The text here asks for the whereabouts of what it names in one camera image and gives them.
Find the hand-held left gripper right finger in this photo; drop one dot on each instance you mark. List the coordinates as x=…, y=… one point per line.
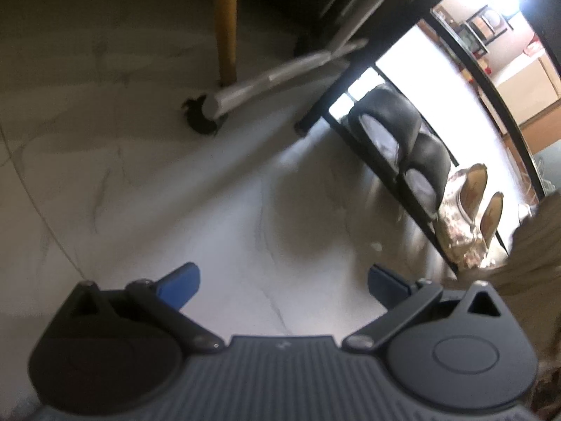
x=388, y=285

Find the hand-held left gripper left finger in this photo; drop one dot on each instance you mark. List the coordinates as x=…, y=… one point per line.
x=179, y=285

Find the black metal shoe rack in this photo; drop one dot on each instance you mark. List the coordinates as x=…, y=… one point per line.
x=335, y=92

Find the grey rubber slipper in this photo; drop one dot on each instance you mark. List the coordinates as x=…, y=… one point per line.
x=431, y=162
x=390, y=109

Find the tan fabric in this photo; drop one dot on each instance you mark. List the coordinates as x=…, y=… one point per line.
x=532, y=254

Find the black caster wheel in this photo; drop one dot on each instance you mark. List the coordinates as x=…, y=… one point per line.
x=199, y=118

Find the light wooden board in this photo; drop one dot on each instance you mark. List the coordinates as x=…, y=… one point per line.
x=541, y=116

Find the chair leg with caster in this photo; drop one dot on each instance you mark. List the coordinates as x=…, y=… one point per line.
x=285, y=70

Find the yellow wooden leg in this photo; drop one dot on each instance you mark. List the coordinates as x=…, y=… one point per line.
x=225, y=22

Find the wooden shelf unit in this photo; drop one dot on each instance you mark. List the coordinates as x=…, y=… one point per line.
x=484, y=26

